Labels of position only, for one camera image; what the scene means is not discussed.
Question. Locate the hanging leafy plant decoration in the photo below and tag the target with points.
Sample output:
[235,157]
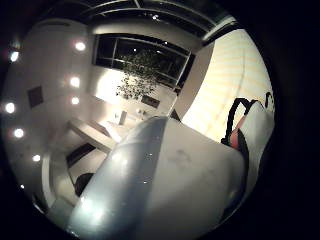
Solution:
[138,78]

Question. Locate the large dark framed window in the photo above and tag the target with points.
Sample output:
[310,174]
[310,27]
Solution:
[146,56]

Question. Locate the small white box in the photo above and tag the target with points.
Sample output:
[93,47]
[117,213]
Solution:
[122,117]

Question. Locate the long white counter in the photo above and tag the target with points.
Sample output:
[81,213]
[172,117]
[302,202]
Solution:
[93,133]

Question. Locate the group of round ceiling lights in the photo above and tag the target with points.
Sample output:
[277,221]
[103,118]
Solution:
[75,81]

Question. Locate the dark square ceiling panel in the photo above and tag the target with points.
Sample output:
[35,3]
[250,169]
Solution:
[35,96]

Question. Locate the dark rectangular wall picture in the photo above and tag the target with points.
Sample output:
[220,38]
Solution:
[150,101]

